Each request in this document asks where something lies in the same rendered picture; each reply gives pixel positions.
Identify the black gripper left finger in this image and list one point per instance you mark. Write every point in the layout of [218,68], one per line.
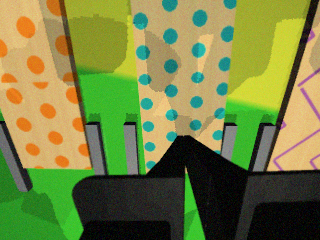
[158,195]

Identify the tan strip with orange polka dots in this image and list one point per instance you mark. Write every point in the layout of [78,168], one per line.
[40,95]

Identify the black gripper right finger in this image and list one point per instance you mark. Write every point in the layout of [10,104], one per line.
[227,194]

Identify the beige strip with teal polka dots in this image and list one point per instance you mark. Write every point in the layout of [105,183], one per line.
[182,51]

